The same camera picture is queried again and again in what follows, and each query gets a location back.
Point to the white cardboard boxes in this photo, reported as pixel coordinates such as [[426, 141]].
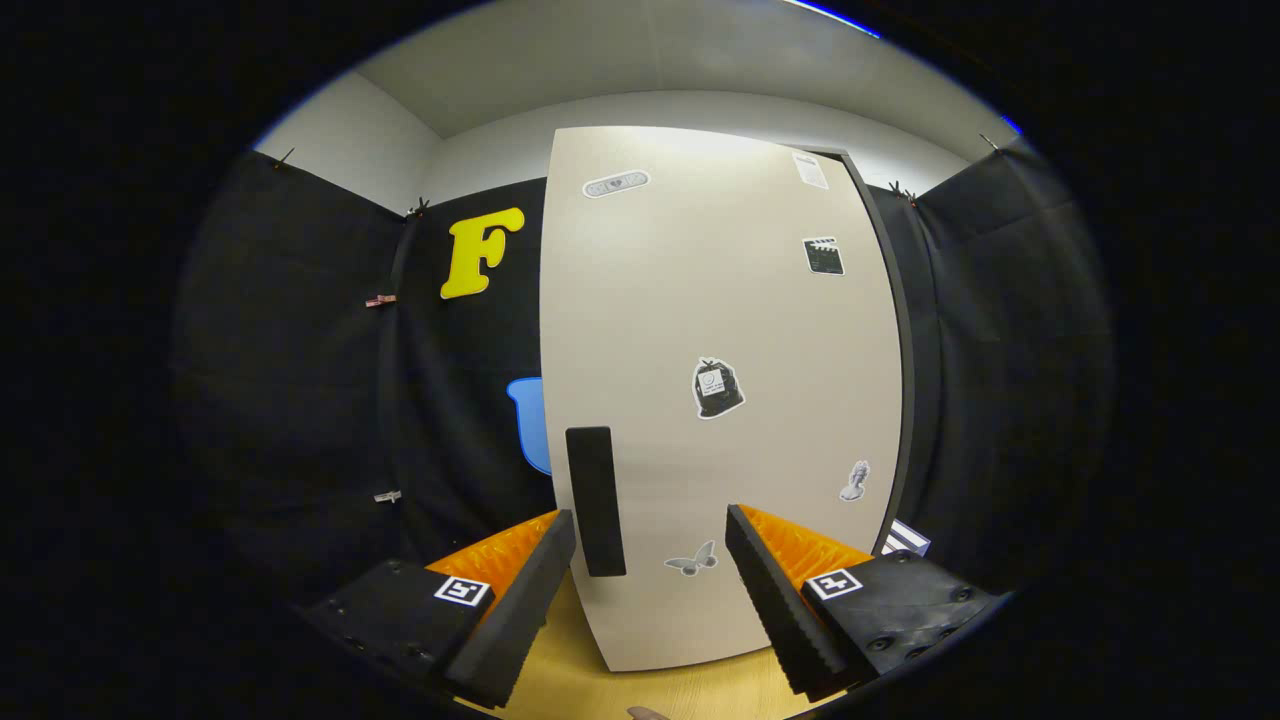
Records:
[[906, 538]]

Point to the black backdrop cloth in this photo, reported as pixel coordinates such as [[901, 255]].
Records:
[[300, 400]]

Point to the beige shoe cabinet door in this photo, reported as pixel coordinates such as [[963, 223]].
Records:
[[680, 300]]

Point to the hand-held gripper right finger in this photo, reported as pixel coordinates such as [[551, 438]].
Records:
[[782, 620]]

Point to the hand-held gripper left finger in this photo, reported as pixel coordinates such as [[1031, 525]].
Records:
[[522, 620]]

